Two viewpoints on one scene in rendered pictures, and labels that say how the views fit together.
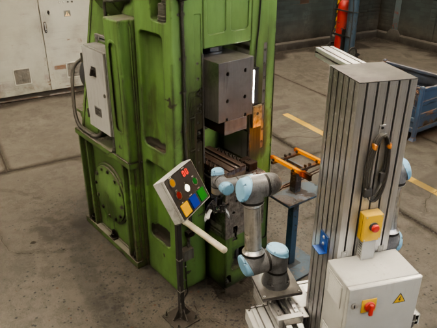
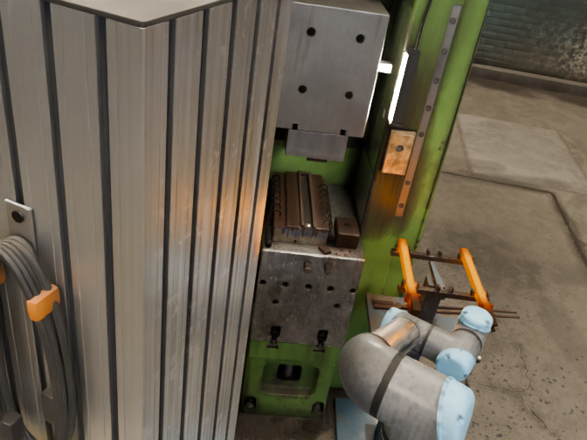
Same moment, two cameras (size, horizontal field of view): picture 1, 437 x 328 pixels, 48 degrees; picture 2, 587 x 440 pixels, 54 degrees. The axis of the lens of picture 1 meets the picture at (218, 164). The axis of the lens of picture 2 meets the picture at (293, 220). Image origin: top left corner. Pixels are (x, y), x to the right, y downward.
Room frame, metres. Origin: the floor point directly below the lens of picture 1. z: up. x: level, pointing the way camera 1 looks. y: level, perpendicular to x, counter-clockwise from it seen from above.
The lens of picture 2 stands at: (1.59, -1.05, 2.13)
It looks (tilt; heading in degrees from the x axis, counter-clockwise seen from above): 32 degrees down; 33
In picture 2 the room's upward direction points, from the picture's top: 9 degrees clockwise
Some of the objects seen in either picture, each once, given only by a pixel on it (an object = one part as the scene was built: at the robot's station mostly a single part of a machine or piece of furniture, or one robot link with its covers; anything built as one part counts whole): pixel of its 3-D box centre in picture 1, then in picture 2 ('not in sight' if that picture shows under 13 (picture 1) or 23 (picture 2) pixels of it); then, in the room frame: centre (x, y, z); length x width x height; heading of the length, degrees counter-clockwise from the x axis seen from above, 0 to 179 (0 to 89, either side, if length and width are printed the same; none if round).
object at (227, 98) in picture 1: (221, 81); (336, 55); (3.30, -0.02, 1.57); 0.42 x 0.39 x 0.40; 39
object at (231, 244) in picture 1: (221, 240); (287, 337); (3.31, -0.02, 0.23); 0.55 x 0.37 x 0.47; 39
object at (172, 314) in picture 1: (181, 313); not in sight; (2.69, 0.27, 0.05); 0.22 x 0.22 x 0.09; 39
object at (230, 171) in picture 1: (216, 162); (299, 204); (3.27, 0.01, 0.96); 0.42 x 0.20 x 0.09; 39
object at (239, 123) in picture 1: (216, 116); (313, 120); (3.27, 0.01, 1.32); 0.42 x 0.20 x 0.10; 39
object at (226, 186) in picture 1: (227, 185); not in sight; (2.43, -0.05, 1.23); 0.11 x 0.11 x 0.08; 22
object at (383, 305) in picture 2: (296, 180); (446, 309); (3.47, -0.62, 0.70); 0.60 x 0.04 x 0.01; 131
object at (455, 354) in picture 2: not in sight; (451, 352); (2.64, -0.86, 1.23); 0.11 x 0.11 x 0.08; 7
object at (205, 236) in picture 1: (205, 235); not in sight; (2.82, 0.09, 0.62); 0.44 x 0.05 x 0.05; 39
